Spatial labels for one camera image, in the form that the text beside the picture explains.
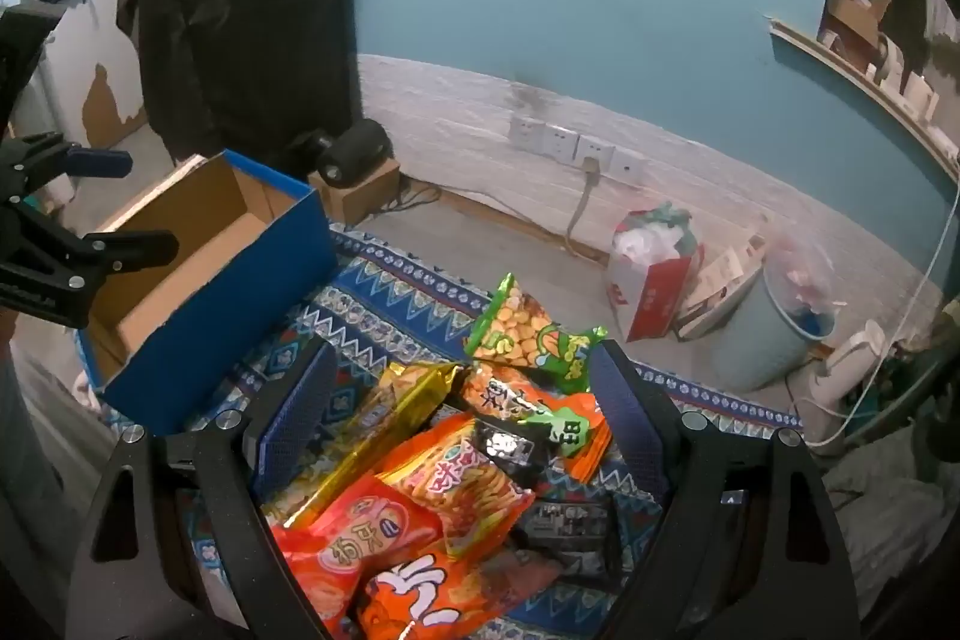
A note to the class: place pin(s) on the red white paper bag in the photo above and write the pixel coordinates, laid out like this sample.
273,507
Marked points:
649,302

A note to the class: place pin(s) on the person's grey trousers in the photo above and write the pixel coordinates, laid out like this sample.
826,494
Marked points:
37,460

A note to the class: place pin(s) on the flattened cardboard packaging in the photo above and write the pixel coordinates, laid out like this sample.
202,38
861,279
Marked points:
720,280

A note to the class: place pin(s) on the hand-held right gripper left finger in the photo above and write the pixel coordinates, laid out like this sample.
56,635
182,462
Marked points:
296,419

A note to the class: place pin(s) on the orange cracker snack packet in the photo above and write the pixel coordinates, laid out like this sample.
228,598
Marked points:
465,482

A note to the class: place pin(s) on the blue cardboard box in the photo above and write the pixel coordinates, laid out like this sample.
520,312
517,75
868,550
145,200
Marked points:
225,310

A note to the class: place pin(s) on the yellow gold snack packet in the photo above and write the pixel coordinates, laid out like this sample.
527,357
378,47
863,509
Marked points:
375,430

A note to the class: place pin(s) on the white door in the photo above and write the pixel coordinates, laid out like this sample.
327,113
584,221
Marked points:
75,47

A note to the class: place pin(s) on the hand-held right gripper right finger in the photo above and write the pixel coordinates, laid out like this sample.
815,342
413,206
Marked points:
630,419

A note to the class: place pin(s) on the open brown carton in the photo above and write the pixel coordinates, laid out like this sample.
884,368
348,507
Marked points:
855,17

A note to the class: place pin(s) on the light blue waste bin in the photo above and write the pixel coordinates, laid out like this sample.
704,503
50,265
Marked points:
757,347

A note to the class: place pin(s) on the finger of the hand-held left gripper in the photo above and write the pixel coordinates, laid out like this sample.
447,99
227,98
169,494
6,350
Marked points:
97,162
127,251

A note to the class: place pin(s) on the large black snack packet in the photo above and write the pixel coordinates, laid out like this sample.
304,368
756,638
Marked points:
570,527

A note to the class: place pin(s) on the small black snack packet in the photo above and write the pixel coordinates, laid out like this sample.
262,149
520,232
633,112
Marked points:
502,445

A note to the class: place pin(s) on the grey bedding cloth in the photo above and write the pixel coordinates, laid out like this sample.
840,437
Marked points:
892,520

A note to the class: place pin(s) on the white wall socket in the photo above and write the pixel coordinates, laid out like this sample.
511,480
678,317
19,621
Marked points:
600,148
628,166
560,142
525,131

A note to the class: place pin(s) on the black hanging cloth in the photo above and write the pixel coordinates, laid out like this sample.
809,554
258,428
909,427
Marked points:
247,9

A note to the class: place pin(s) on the white plastic appliance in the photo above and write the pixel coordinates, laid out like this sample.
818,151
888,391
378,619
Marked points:
840,370

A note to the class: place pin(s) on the blue patterned mat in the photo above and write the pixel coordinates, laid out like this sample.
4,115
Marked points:
390,302

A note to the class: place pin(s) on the red round-logo snack packet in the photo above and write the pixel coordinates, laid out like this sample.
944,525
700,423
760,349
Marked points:
360,535

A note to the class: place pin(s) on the orange packet green label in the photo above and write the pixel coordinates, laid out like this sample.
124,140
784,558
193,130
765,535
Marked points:
510,396

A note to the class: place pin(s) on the wooden wall shelf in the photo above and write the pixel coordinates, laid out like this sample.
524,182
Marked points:
840,64

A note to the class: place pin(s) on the orange packet white lettering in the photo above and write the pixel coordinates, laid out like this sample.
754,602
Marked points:
420,599

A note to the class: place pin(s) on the green pea snack packet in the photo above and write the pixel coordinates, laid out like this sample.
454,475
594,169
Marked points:
517,325

